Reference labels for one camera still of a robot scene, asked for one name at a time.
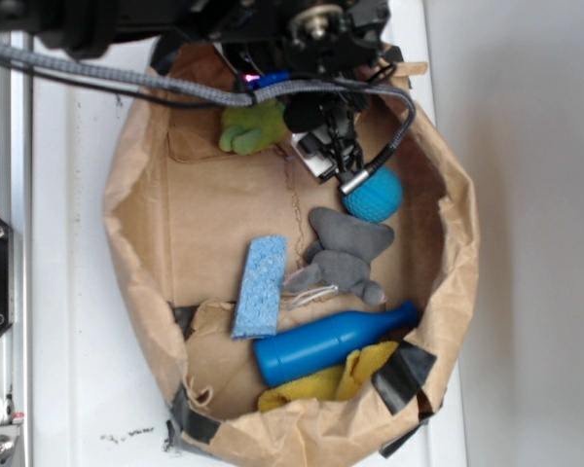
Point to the brown paper bag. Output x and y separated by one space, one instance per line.
179 215

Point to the yellow cloth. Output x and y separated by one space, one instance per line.
337 383

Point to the blue sponge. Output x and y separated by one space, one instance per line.
258 302

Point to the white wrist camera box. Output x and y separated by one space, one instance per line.
315 154

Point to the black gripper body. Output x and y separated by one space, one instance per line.
307 37

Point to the grey plush mouse toy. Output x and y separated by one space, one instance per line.
341 256

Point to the green plush frog toy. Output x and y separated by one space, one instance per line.
248 130

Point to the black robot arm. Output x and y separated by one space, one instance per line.
86 29

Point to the blue plastic bottle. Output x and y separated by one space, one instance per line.
326 342

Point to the blue textured ball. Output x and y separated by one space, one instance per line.
377 199

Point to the aluminium frame rail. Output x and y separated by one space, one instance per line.
15 223

